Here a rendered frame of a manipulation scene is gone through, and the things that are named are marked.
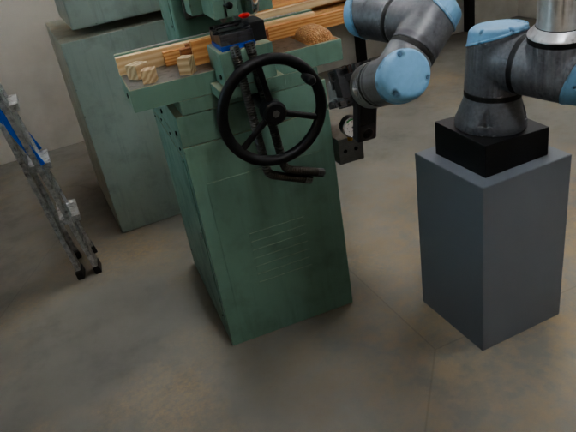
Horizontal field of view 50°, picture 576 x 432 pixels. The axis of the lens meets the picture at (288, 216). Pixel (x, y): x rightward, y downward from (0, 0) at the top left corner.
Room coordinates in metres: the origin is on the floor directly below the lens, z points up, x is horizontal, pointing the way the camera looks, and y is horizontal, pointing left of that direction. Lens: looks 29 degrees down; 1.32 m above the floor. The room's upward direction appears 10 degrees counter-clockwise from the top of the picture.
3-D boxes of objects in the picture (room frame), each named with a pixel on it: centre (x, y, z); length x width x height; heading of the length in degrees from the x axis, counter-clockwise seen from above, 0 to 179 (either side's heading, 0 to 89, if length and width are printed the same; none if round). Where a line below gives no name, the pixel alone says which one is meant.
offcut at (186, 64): (1.63, 0.20, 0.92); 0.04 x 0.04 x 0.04; 71
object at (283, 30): (1.83, 0.00, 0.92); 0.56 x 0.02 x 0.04; 106
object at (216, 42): (1.61, 0.04, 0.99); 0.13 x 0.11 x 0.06; 106
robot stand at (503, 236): (1.56, -0.59, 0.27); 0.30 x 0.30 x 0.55; 20
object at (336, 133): (1.74, -0.21, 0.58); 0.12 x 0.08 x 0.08; 16
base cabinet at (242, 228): (1.92, 0.12, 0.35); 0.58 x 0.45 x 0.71; 16
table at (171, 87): (1.70, 0.07, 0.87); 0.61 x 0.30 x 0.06; 106
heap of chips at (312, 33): (1.78, -0.16, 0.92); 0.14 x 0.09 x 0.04; 16
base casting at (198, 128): (1.92, 0.12, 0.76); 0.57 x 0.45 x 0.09; 16
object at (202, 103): (1.75, 0.07, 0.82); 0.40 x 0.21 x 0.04; 106
